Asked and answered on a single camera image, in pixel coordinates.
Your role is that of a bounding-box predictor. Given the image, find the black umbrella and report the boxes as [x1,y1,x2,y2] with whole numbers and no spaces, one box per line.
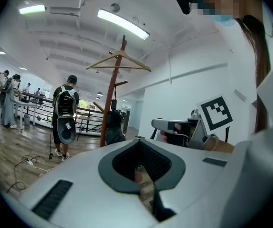
[104,99,127,146]

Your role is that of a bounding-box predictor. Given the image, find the black head-mounted camera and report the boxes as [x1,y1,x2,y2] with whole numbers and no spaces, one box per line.
[173,0,195,15]

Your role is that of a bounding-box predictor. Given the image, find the teal face mask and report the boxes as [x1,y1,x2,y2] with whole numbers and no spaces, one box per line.
[212,15,236,27]

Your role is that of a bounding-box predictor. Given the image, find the black metal railing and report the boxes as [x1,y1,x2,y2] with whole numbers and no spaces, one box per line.
[19,91,130,134]

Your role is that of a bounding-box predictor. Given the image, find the brown wooden coat stand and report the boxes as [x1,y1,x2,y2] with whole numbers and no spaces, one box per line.
[93,34,129,148]

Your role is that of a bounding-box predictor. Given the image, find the person's right hand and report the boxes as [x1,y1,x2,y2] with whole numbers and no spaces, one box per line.
[160,130,169,144]

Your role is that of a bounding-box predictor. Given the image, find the black and white backpack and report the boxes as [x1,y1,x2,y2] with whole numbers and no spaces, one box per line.
[55,85,77,117]

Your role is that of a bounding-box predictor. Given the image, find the person's right forearm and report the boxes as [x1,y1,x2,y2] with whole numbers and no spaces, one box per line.
[212,140,235,154]

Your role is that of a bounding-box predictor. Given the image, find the white table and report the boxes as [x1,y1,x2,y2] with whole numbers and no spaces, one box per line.
[13,99,38,131]

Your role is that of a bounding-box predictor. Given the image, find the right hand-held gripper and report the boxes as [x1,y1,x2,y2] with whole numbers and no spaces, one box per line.
[151,94,234,151]

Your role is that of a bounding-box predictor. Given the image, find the long ceiling light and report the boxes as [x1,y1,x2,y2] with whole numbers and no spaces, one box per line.
[18,3,47,15]
[96,8,150,41]

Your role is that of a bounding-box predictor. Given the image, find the person's white shirt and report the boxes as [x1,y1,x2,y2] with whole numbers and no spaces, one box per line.
[213,0,273,228]

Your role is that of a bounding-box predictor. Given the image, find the ceiling air conditioner unit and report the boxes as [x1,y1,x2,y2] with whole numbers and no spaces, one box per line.
[47,5,83,18]

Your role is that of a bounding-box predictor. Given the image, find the white wall conduit pipe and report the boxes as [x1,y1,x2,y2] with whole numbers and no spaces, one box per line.
[167,45,229,85]

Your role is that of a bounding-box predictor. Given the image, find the black floor cable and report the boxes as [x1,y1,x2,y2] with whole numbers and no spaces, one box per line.
[6,127,56,194]

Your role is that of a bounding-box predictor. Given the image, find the wooden clothes hanger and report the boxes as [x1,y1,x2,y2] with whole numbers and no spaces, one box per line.
[85,50,152,73]

